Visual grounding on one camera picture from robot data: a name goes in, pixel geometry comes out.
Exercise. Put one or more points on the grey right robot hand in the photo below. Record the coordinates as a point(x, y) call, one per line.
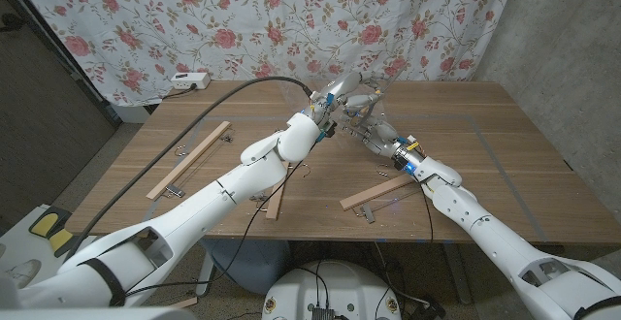
point(383, 138)

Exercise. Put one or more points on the grey blue bin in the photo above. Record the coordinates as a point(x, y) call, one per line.
point(262, 266)

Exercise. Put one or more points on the dark perforated partition panel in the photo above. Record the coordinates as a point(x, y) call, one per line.
point(39, 116)

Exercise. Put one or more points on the black power adapter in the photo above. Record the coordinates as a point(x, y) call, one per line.
point(429, 310)

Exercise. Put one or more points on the transparent cling film sheet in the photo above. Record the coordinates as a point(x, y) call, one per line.
point(293, 103)

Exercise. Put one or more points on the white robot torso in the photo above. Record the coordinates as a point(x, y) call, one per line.
point(349, 286)

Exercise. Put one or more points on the white table leg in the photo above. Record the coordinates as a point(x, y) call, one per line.
point(206, 276)

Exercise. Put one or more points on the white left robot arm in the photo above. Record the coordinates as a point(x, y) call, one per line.
point(218, 203)

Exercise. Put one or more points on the white floor board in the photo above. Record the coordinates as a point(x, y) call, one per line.
point(19, 242)

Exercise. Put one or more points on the white sneaker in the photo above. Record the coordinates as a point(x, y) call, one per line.
point(22, 271)

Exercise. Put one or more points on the small wooden strip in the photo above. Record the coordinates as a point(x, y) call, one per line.
point(186, 303)

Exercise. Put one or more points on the white power strip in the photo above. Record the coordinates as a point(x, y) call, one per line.
point(191, 80)

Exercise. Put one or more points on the wooden clip hanger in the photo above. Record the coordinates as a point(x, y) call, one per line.
point(189, 160)
point(373, 191)
point(274, 206)

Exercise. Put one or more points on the grey table leg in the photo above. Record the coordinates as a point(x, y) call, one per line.
point(456, 276)

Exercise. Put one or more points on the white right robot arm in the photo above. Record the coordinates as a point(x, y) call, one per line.
point(485, 228)

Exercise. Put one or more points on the floral rose print curtain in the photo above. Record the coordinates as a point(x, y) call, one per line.
point(194, 19)

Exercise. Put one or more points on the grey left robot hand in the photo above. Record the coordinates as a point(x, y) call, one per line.
point(342, 85)

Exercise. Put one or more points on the black partition frame post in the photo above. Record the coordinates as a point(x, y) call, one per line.
point(68, 60)

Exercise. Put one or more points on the black yellow floor pedal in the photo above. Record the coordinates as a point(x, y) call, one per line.
point(43, 223)

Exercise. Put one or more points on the white robot chest shell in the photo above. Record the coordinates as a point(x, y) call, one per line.
point(97, 315)

